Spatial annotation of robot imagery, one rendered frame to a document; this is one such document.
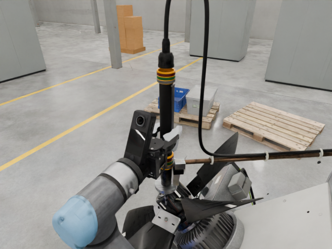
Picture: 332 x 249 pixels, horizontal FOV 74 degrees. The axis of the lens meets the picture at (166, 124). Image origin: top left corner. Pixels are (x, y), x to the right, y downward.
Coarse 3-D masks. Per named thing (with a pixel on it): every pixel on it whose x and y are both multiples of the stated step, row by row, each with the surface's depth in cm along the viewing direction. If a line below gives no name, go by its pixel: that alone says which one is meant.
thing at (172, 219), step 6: (162, 210) 80; (156, 216) 79; (162, 216) 79; (168, 216) 78; (174, 216) 78; (156, 222) 77; (162, 222) 77; (168, 222) 77; (174, 222) 76; (168, 228) 75; (174, 228) 75
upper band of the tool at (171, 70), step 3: (159, 69) 52; (162, 69) 52; (165, 69) 52; (168, 69) 52; (171, 69) 52; (174, 69) 50; (159, 72) 49; (162, 72) 48; (165, 72) 48; (168, 72) 48; (171, 72) 49; (174, 72) 49; (174, 75) 50
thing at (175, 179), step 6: (174, 162) 64; (180, 162) 63; (174, 168) 64; (180, 168) 64; (174, 174) 64; (156, 180) 69; (174, 180) 66; (156, 186) 67; (162, 186) 67; (168, 186) 67; (174, 186) 67; (162, 192) 65; (168, 192) 65
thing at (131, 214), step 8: (136, 208) 101; (144, 208) 95; (152, 208) 92; (128, 216) 103; (136, 216) 97; (144, 216) 93; (152, 216) 90; (128, 224) 99; (136, 224) 94; (144, 224) 91; (128, 232) 96
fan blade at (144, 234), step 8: (152, 224) 75; (136, 232) 75; (144, 232) 74; (152, 232) 74; (160, 232) 73; (168, 232) 73; (128, 240) 74; (136, 240) 72; (144, 240) 72; (152, 240) 71; (160, 240) 71; (168, 240) 71; (136, 248) 70; (144, 248) 69; (152, 248) 69; (160, 248) 69; (168, 248) 69
